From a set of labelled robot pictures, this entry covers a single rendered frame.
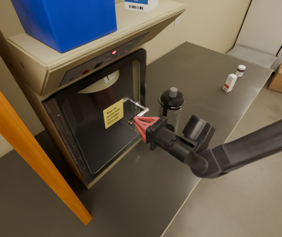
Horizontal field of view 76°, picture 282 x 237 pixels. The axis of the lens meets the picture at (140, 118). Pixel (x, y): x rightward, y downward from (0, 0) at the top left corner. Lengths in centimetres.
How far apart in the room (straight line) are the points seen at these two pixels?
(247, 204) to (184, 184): 122
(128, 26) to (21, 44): 16
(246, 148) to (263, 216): 153
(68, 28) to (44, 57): 5
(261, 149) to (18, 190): 80
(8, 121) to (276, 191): 206
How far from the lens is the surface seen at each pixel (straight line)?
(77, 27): 26
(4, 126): 29
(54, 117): 43
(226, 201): 186
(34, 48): 29
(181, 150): 49
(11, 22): 35
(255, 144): 45
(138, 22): 34
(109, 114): 54
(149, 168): 77
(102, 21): 29
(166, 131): 51
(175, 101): 68
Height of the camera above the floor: 162
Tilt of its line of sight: 47 degrees down
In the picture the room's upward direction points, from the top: straight up
